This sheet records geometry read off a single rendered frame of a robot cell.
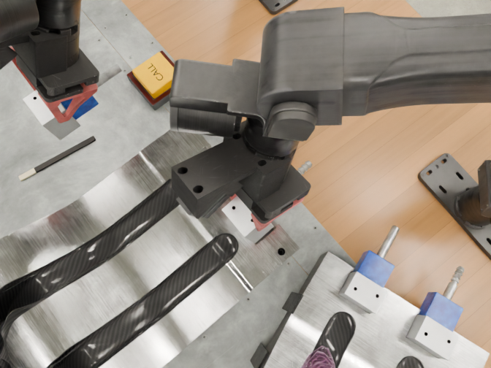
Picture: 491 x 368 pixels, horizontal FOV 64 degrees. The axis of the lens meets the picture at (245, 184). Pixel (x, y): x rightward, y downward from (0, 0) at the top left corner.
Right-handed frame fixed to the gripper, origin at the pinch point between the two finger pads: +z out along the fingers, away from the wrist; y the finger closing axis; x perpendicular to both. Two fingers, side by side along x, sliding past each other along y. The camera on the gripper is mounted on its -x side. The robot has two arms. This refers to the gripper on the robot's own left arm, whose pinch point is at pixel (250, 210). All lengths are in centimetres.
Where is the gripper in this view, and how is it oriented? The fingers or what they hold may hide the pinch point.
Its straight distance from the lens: 51.8
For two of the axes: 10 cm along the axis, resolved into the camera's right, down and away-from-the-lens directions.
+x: 7.8, -4.4, 4.5
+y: 6.2, 6.9, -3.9
